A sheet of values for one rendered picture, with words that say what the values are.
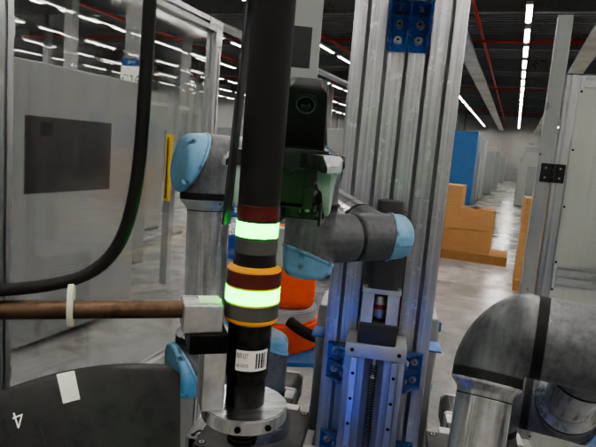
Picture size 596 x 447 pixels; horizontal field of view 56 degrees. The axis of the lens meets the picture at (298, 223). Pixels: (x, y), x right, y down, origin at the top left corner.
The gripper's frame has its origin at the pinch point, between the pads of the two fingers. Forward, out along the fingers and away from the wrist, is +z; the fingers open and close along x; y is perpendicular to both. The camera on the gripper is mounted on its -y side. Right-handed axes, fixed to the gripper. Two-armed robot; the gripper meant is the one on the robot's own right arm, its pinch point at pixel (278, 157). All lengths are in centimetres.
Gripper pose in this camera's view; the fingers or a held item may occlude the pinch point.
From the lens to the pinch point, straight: 51.3
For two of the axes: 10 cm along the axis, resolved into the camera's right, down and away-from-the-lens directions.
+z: -1.5, 1.2, -9.8
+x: -9.9, -1.0, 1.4
